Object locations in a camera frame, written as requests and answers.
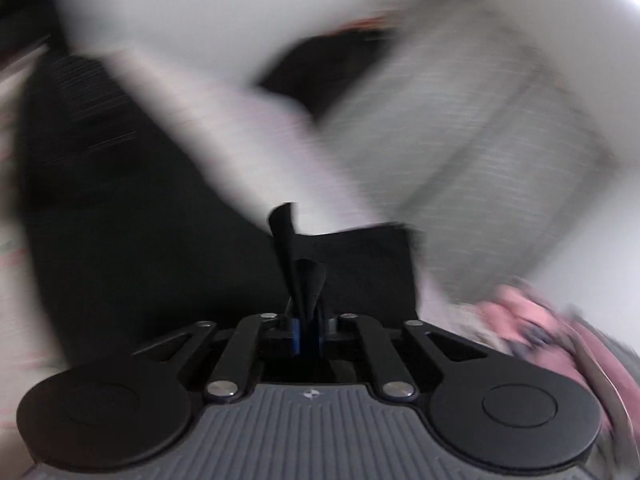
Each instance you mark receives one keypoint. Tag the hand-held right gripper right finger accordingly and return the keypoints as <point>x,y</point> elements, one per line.
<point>380,355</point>

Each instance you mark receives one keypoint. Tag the grey dotted curtain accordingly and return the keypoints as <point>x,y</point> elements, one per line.
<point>465,125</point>

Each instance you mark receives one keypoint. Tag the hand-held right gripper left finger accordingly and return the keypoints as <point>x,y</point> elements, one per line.
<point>235,355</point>

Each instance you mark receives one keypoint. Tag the pink garment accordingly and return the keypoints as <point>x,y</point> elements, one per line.
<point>522,312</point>

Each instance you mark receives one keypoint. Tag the pink striped blanket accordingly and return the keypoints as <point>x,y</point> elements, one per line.
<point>240,150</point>

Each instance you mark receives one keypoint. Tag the mauve garment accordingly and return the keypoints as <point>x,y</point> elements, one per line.
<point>602,360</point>

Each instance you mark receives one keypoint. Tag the black pants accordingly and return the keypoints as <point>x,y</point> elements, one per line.
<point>125,235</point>

